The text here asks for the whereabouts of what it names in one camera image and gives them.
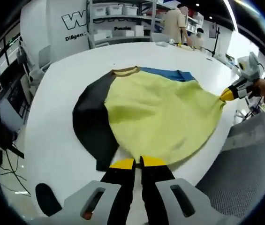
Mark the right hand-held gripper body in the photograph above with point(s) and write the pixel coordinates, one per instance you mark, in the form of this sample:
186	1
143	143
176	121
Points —
250	68

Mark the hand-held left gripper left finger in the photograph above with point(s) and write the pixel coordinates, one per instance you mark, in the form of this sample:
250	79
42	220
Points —
113	194

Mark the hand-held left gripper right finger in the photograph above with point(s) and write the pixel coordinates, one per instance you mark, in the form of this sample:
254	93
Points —
160	194

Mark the yellow black blue garment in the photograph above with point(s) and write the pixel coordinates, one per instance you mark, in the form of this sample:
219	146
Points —
155	112

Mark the person's right hand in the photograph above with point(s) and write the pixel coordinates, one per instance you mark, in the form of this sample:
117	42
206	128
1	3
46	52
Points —
262	90

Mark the black tripod stand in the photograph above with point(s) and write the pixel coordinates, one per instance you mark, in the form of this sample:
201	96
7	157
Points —
216	42

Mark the curved ceiling light strip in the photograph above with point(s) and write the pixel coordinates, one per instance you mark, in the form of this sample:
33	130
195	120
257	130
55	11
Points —
233	16

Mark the black shoe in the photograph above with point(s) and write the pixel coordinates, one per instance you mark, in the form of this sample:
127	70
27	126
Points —
47	199

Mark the grey mesh chair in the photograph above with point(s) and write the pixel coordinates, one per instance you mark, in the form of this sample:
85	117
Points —
240	164

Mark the small white toy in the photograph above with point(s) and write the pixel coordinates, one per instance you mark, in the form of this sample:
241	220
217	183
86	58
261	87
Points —
172	41

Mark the small white cloth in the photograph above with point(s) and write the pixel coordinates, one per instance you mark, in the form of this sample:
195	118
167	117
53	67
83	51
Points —
162	44

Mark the light grey chair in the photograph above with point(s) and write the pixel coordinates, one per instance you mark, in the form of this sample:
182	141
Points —
160	37

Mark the black table base bar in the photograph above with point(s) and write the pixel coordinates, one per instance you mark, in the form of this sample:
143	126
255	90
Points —
17	151

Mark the small white box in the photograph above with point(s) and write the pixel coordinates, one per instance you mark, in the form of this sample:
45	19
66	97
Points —
138	30

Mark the flat white box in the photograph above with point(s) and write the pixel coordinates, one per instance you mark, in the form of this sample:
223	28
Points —
123	33

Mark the black chair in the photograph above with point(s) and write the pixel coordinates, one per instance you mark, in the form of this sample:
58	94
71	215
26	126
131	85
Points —
5	131

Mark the white storage bin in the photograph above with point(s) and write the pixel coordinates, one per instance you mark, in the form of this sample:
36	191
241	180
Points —
100	11
114	9
130	10

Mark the white storage shelf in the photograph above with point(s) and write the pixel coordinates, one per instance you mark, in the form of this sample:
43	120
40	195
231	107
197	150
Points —
123	17

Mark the dark office desk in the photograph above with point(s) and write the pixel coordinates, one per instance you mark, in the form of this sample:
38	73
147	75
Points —
17	98

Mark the large white box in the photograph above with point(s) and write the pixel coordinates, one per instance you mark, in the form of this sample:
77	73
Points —
103	35

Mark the white chair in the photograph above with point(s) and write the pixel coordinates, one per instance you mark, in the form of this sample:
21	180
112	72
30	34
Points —
45	57

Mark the wall poster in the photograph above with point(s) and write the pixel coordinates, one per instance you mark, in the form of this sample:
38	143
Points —
212	30

